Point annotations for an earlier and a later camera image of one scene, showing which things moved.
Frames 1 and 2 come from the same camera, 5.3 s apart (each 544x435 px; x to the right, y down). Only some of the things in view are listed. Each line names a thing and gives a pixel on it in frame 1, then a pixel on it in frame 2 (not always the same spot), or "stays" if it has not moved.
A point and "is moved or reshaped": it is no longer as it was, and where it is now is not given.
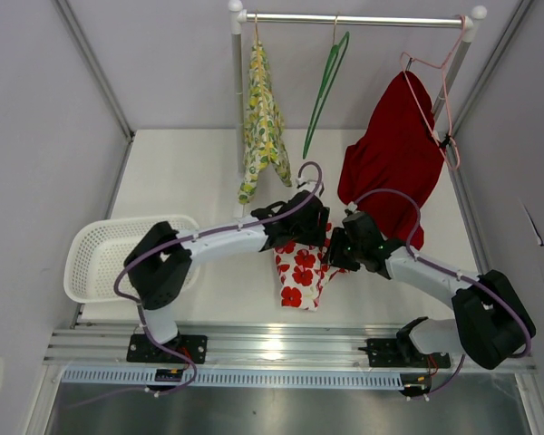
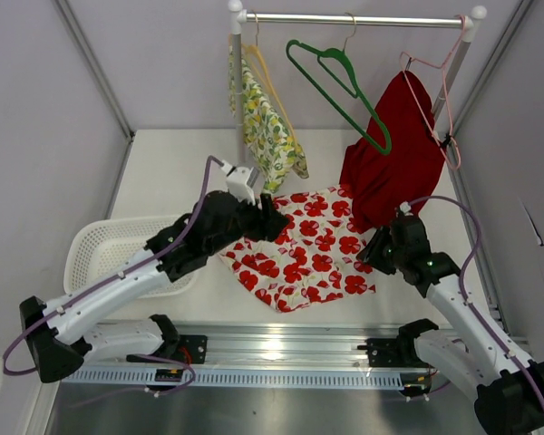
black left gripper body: [314, 233] → [246, 221]
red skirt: [402, 152] stays
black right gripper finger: [343, 254] → [374, 251]
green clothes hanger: [325, 92] → [339, 63]
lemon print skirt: [263, 140] is moved or reshaped
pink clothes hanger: [444, 68] stays
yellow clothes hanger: [261, 86] → [264, 69]
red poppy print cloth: [304, 271] is moved or reshaped
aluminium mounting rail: [237, 343] stays
